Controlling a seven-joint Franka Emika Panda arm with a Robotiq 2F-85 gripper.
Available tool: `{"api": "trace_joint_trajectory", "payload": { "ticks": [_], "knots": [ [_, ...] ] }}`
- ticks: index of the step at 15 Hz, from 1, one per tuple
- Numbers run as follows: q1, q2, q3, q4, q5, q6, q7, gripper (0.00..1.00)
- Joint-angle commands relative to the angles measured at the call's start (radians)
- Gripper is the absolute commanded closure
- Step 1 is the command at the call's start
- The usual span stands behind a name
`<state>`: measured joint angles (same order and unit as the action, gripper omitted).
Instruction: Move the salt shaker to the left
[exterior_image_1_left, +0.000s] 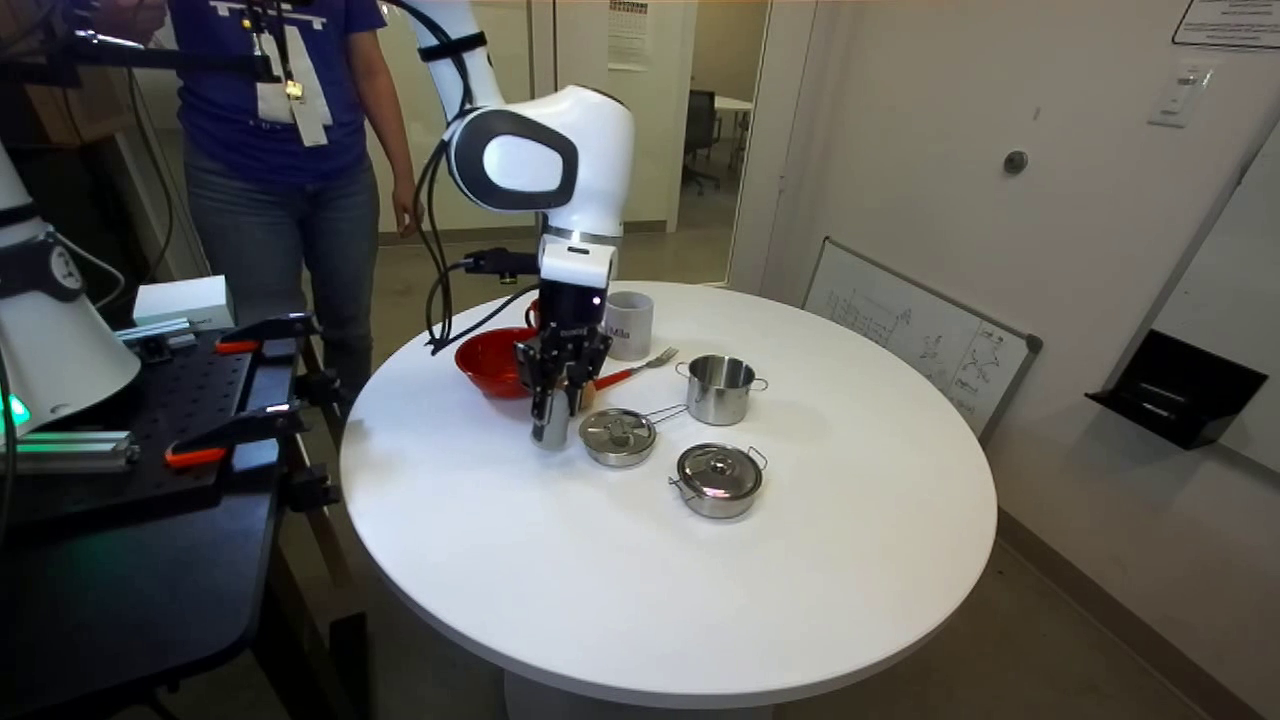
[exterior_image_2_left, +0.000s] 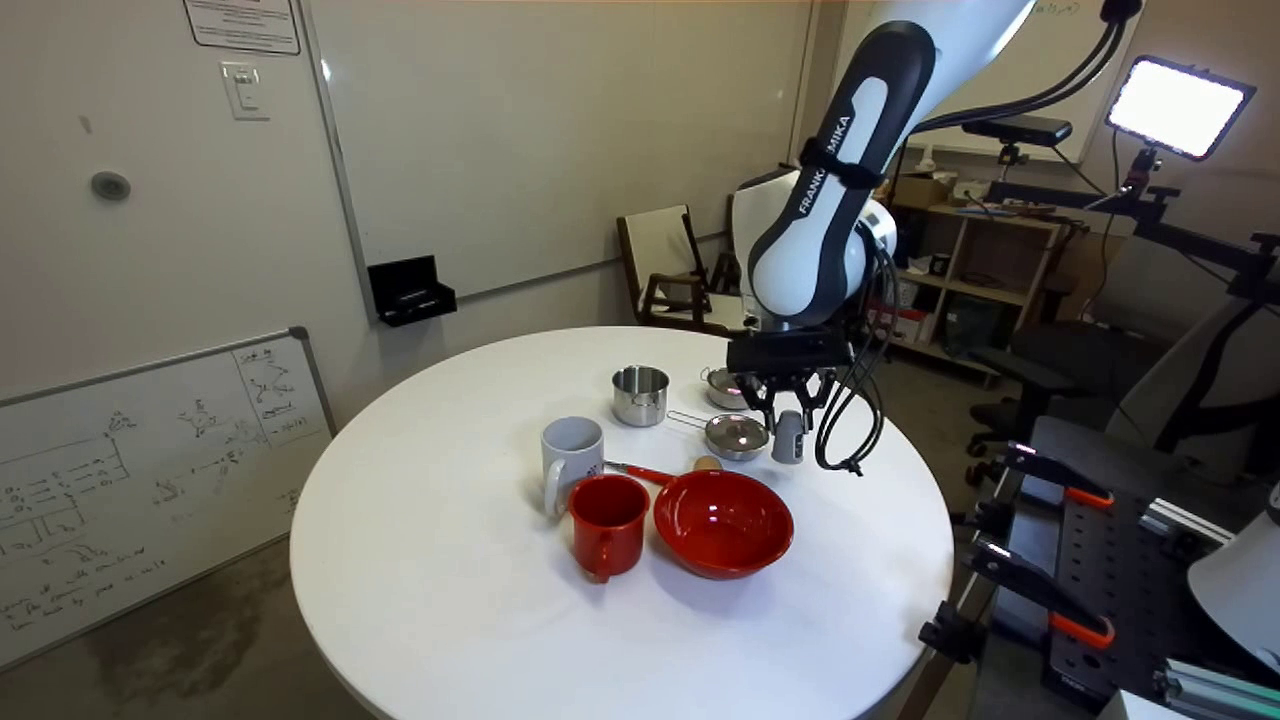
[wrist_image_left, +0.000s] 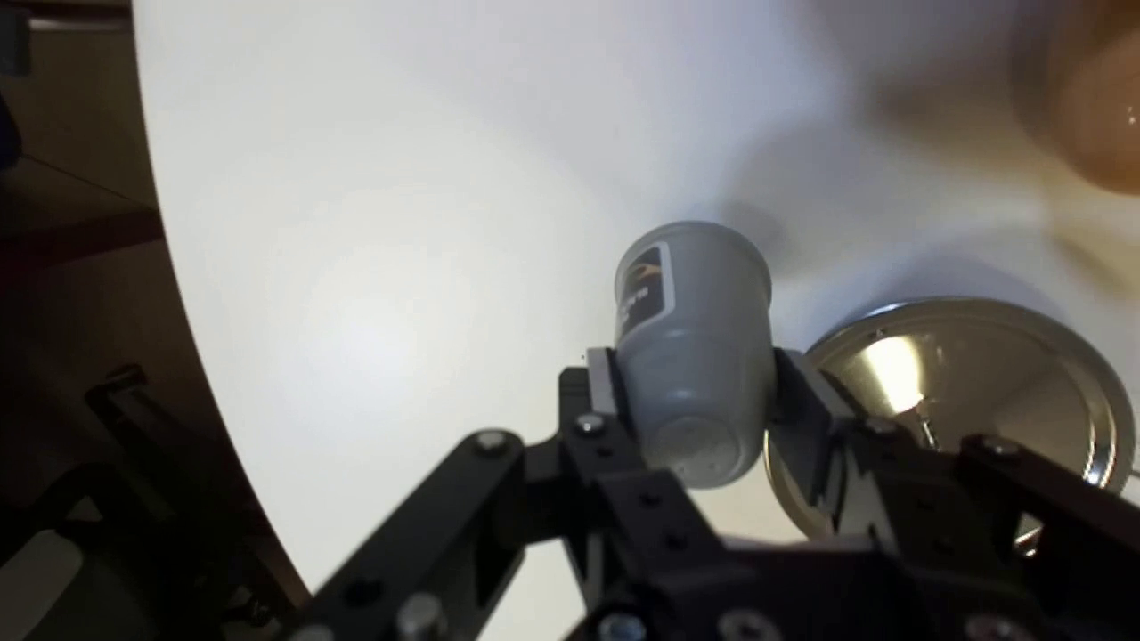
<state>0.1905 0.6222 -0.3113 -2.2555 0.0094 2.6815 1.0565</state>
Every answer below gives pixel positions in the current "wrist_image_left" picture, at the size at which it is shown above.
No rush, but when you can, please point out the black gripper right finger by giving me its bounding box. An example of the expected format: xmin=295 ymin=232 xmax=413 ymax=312
xmin=765 ymin=346 xmax=1140 ymax=641

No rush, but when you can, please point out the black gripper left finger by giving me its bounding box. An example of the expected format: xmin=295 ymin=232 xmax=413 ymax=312
xmin=280 ymin=346 xmax=722 ymax=641

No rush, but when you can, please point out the beige egg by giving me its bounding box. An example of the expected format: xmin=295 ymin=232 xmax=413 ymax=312
xmin=1045 ymin=0 xmax=1140 ymax=201

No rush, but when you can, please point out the black cart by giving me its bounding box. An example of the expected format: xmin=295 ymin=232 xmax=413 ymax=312
xmin=0 ymin=0 xmax=313 ymax=641

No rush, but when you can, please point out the steel bowl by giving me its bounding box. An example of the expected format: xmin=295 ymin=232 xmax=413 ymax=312
xmin=762 ymin=296 xmax=1140 ymax=544

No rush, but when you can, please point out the grey salt shaker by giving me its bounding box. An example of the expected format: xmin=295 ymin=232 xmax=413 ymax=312
xmin=610 ymin=219 xmax=775 ymax=493

